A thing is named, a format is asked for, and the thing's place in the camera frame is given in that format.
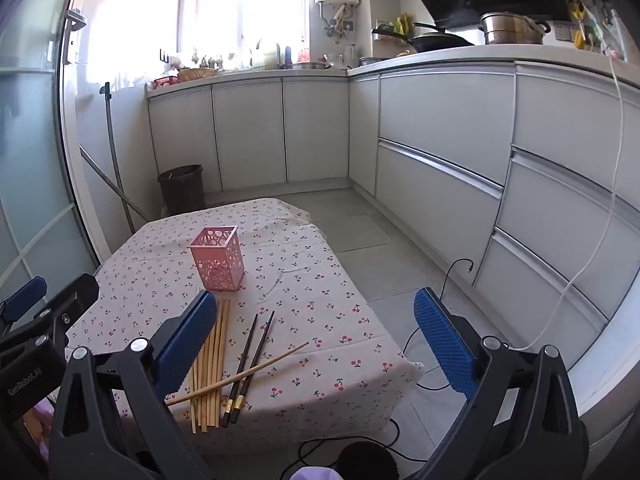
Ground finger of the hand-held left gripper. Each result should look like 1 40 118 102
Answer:
0 276 49 334
30 273 101 347

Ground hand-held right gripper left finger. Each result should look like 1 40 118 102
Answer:
47 289 219 480

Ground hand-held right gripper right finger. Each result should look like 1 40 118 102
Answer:
404 287 589 480

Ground bundle of bamboo chopsticks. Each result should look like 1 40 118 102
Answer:
189 287 232 433

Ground pink perforated utensil holder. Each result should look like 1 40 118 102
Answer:
187 226 246 293

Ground single bamboo chopstick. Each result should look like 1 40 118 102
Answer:
166 342 310 406

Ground person's left forearm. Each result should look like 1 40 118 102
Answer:
22 395 58 466

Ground yellow hanging utensils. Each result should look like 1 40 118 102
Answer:
567 0 591 51

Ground cherry print tablecloth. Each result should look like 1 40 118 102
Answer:
65 197 426 456

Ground black round object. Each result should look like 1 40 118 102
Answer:
336 441 401 480

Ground dark woven trash bin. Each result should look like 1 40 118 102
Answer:
157 164 207 216

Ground frosted glass sliding door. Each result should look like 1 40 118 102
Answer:
0 0 113 311

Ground purple clothing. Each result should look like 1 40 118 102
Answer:
292 466 338 480

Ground white cabinet with drawers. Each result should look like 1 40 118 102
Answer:
347 45 640 411

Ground white cabinet with doors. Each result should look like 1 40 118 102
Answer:
146 67 351 196

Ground wicker basket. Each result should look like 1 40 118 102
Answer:
177 66 219 82

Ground row of small figurines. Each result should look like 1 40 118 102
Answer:
192 49 236 68

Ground dish rack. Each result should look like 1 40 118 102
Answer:
249 40 283 71

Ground black wok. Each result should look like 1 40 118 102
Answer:
371 22 476 54

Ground steel cooking pot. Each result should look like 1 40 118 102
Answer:
480 11 552 46

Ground kitchen window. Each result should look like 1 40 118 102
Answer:
177 0 311 68

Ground black floor cable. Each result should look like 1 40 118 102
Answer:
400 259 476 391

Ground black looped cable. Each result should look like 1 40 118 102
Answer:
280 417 401 480

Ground white cable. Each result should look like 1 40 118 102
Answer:
510 47 626 352

